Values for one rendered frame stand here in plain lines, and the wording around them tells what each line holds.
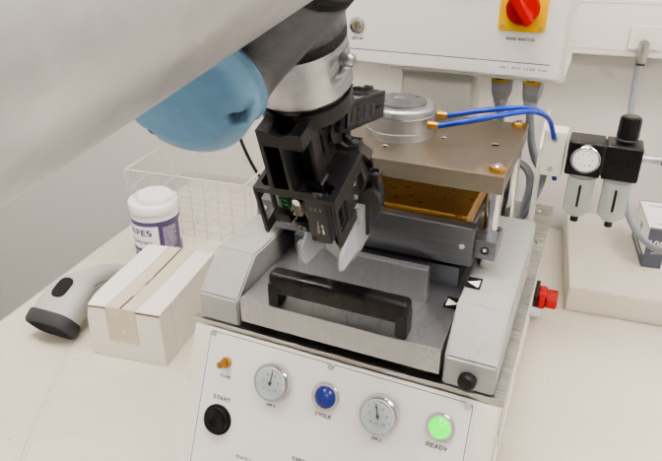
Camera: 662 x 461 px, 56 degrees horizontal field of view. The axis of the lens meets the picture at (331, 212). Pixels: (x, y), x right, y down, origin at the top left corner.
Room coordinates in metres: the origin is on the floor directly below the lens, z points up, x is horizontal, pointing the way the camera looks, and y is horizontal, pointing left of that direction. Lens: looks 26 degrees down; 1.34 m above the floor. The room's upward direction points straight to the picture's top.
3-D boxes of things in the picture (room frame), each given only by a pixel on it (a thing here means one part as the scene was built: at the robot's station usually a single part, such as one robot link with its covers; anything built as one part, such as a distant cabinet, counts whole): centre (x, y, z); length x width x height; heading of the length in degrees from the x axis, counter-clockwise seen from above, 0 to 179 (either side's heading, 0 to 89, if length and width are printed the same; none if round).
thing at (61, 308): (0.84, 0.40, 0.79); 0.20 x 0.08 x 0.08; 162
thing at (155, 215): (0.98, 0.31, 0.82); 0.09 x 0.09 x 0.15
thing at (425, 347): (0.64, -0.06, 0.97); 0.30 x 0.22 x 0.08; 157
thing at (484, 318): (0.56, -0.18, 0.96); 0.26 x 0.05 x 0.07; 157
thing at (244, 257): (0.68, 0.07, 0.96); 0.25 x 0.05 x 0.07; 157
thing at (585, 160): (0.72, -0.33, 1.05); 0.15 x 0.05 x 0.15; 67
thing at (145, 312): (0.80, 0.27, 0.80); 0.19 x 0.13 x 0.09; 162
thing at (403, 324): (0.52, -0.01, 0.99); 0.15 x 0.02 x 0.04; 67
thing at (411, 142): (0.71, -0.11, 1.08); 0.31 x 0.24 x 0.13; 67
